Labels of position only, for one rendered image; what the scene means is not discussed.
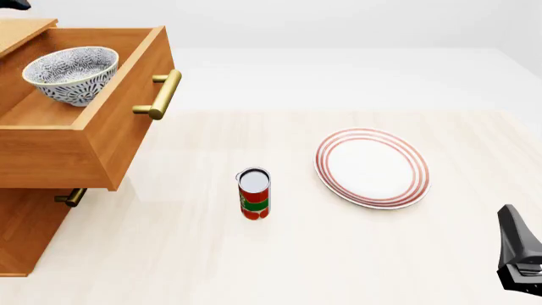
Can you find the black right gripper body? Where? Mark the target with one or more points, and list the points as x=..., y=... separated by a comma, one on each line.
x=514, y=281

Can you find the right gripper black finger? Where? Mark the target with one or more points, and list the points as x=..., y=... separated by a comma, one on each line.
x=516, y=238

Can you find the open wooden drawer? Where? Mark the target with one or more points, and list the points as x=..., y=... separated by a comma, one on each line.
x=106, y=136

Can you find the blue-white patterned bowl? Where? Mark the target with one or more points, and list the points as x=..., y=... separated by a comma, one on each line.
x=72, y=81

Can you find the wooden cabinet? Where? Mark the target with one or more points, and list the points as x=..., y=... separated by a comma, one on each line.
x=21, y=228

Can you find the white plate with red rings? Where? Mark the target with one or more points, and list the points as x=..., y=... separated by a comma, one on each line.
x=372, y=168

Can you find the red and green tin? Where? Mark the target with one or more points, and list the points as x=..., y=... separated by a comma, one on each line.
x=254, y=198

